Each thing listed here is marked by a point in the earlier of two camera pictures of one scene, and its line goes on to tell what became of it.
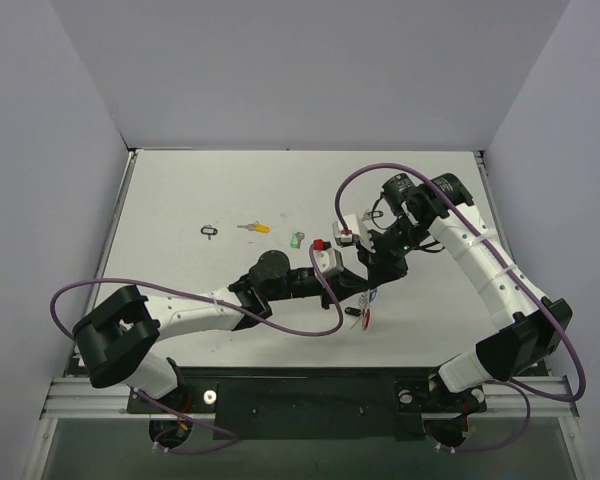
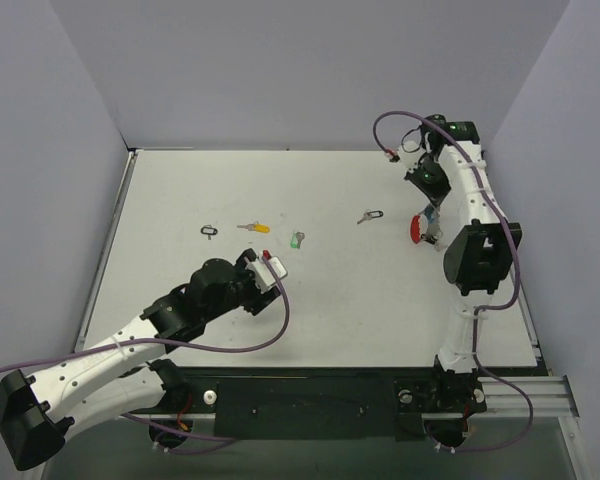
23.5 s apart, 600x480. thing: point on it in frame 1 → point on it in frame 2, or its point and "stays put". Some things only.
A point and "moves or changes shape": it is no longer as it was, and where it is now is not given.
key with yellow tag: x=256 y=226 stays put
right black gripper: x=380 y=245 → x=431 y=226
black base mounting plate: x=376 y=404 stays put
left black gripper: x=327 y=289 → x=259 y=298
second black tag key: x=209 y=231 stays put
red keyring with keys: x=364 y=304 moves or changes shape
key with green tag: x=296 y=239 stays put
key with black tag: x=368 y=215 stays put
